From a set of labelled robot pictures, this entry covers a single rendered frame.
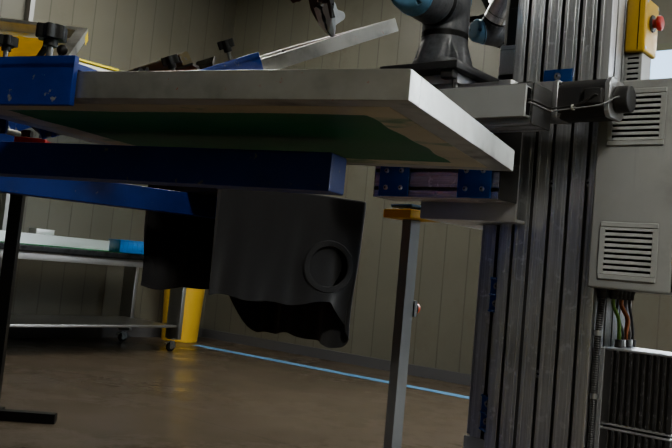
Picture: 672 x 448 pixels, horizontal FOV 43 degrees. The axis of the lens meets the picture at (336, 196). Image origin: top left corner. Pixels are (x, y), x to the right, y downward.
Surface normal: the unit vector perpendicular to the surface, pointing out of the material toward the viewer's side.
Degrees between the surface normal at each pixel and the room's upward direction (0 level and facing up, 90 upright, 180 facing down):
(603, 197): 90
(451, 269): 90
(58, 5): 90
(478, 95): 90
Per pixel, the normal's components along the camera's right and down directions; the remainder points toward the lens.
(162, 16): 0.77, 0.02
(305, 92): -0.40, -0.11
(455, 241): -0.62, -0.12
